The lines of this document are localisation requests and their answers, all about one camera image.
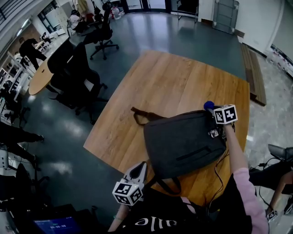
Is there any person's pink cardigan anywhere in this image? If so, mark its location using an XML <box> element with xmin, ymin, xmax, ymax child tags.
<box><xmin>232</xmin><ymin>168</ymin><xmax>270</xmax><ymax>234</ymax></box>

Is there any tablet with blue screen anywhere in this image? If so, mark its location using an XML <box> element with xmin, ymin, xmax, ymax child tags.
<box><xmin>33</xmin><ymin>216</ymin><xmax>81</xmax><ymax>234</ymax></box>

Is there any wooden bench platform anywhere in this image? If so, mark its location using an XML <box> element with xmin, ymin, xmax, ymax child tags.
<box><xmin>240</xmin><ymin>43</ymin><xmax>267</xmax><ymax>106</ymax></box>

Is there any black mesh office chair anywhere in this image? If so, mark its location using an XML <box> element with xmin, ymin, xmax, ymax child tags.
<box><xmin>49</xmin><ymin>42</ymin><xmax>109</xmax><ymax>125</ymax></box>
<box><xmin>47</xmin><ymin>40</ymin><xmax>75</xmax><ymax>76</ymax></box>

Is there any round wooden table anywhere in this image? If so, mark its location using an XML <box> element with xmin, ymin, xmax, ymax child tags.
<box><xmin>28</xmin><ymin>59</ymin><xmax>55</xmax><ymax>96</ymax></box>

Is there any black office chair with headrest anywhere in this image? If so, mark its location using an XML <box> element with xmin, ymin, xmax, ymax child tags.
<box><xmin>82</xmin><ymin>1</ymin><xmax>119</xmax><ymax>61</ymax></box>

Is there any thin red cable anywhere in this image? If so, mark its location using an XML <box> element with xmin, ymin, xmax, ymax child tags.
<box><xmin>206</xmin><ymin>148</ymin><xmax>230</xmax><ymax>207</ymax></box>

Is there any person's black clothing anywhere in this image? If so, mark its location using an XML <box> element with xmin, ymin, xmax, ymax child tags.
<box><xmin>107</xmin><ymin>173</ymin><xmax>252</xmax><ymax>234</ymax></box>

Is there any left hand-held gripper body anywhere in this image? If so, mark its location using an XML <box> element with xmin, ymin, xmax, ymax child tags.
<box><xmin>112</xmin><ymin>179</ymin><xmax>144</xmax><ymax>206</ymax></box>

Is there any person's left forearm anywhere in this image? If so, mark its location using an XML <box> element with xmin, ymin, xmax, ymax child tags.
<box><xmin>107</xmin><ymin>204</ymin><xmax>130</xmax><ymax>233</ymax></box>

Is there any grey bag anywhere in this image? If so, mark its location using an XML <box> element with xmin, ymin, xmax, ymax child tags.
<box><xmin>130</xmin><ymin>106</ymin><xmax>227</xmax><ymax>195</ymax></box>

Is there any grey folded table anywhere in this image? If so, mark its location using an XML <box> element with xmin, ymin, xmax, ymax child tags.
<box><xmin>212</xmin><ymin>0</ymin><xmax>240</xmax><ymax>35</ymax></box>

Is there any black visitor chair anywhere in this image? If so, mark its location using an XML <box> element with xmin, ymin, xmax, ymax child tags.
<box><xmin>177</xmin><ymin>0</ymin><xmax>199</xmax><ymax>23</ymax></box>

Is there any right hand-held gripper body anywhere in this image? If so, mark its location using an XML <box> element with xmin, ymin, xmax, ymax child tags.
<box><xmin>212</xmin><ymin>104</ymin><xmax>239</xmax><ymax>126</ymax></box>

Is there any person's right forearm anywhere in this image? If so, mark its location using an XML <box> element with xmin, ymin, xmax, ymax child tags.
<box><xmin>222</xmin><ymin>124</ymin><xmax>250</xmax><ymax>177</ymax></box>

